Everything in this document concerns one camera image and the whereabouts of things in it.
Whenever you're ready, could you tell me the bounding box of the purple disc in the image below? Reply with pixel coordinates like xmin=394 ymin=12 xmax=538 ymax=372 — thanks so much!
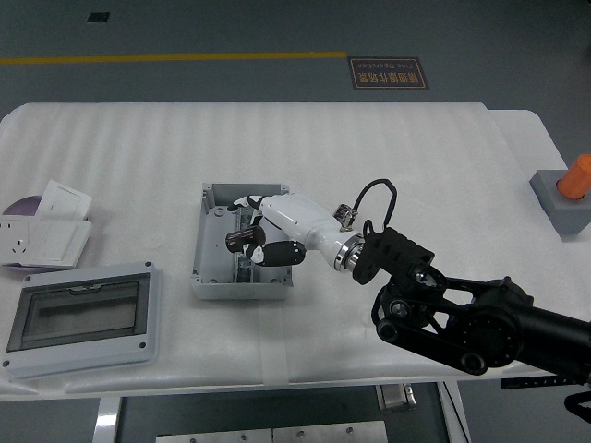
xmin=1 ymin=196 xmax=45 ymax=274

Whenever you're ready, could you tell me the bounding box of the metal table bracket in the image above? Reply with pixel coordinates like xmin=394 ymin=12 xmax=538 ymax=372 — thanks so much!
xmin=376 ymin=383 xmax=418 ymax=413

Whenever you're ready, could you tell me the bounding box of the metal mounting rail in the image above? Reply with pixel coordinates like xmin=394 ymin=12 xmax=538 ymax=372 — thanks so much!
xmin=233 ymin=205 xmax=258 ymax=283

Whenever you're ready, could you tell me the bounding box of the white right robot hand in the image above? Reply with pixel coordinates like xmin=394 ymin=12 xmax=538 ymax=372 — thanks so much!
xmin=224 ymin=195 xmax=355 ymax=269

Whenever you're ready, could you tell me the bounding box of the black table control panel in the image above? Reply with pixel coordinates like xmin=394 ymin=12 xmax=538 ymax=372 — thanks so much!
xmin=501 ymin=376 xmax=590 ymax=389

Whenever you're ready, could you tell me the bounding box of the orange cylinder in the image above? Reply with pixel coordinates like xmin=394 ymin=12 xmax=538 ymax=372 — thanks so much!
xmin=556 ymin=154 xmax=591 ymax=201

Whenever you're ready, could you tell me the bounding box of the white wall socket panel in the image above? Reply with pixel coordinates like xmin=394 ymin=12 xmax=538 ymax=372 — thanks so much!
xmin=0 ymin=218 xmax=36 ymax=265

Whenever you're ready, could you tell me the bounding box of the black floor sign orange text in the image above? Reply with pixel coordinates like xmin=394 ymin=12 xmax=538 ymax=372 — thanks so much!
xmin=346 ymin=56 xmax=429 ymax=91

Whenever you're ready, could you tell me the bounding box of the white table leg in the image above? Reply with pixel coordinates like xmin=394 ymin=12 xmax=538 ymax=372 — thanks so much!
xmin=437 ymin=381 xmax=473 ymax=443
xmin=93 ymin=395 xmax=125 ymax=443

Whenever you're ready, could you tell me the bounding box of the white foam mat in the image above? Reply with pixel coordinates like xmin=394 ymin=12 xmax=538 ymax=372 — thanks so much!
xmin=0 ymin=101 xmax=572 ymax=398

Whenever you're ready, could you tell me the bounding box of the grey cover with clear window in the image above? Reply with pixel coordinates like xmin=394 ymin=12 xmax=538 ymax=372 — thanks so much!
xmin=0 ymin=261 xmax=163 ymax=381

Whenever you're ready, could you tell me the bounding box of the black cable loop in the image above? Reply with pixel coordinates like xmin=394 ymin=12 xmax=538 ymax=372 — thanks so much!
xmin=561 ymin=391 xmax=591 ymax=425

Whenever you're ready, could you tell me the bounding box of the grey open junction box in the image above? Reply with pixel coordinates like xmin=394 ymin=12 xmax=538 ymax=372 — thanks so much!
xmin=190 ymin=182 xmax=296 ymax=302

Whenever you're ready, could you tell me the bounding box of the white switch panel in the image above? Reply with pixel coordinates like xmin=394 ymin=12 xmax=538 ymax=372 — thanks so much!
xmin=22 ymin=219 xmax=94 ymax=270

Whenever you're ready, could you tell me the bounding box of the grey block base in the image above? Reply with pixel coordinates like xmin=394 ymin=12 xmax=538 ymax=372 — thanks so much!
xmin=528 ymin=169 xmax=591 ymax=242

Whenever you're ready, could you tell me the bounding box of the grey metal base plate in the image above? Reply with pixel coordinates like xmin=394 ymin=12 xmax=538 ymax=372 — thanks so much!
xmin=155 ymin=428 xmax=273 ymax=443
xmin=271 ymin=425 xmax=388 ymax=443

